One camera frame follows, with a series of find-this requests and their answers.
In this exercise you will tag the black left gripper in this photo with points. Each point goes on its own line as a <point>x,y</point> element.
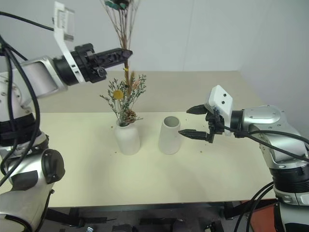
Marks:
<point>84,60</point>

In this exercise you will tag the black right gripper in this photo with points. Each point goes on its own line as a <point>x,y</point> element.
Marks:
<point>214,123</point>

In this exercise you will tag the dried twig flower bouquet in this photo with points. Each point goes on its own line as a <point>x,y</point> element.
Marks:
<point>126,43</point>

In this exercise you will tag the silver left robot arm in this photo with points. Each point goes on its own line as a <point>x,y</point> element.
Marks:
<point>36,77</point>

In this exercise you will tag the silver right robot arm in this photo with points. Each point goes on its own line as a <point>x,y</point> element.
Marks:
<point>265,116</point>

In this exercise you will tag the yellow flower pinecone bouquet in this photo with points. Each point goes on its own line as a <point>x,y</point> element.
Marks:
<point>118,94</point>

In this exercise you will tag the tapered white vase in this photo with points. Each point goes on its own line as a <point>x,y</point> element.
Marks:
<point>169,142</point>

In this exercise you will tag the rounded white vase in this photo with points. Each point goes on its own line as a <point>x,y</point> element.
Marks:
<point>127,139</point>

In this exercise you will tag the red floor object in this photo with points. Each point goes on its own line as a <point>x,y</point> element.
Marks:
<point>263,217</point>

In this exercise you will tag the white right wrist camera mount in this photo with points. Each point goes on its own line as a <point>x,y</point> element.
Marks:
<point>220,99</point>

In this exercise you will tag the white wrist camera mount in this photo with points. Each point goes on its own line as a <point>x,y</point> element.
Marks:
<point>220,99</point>
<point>63,19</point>

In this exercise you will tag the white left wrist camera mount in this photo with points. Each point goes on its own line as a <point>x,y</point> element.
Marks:
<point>63,19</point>

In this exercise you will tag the black table frame bar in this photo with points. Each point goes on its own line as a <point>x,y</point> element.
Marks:
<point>144,209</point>

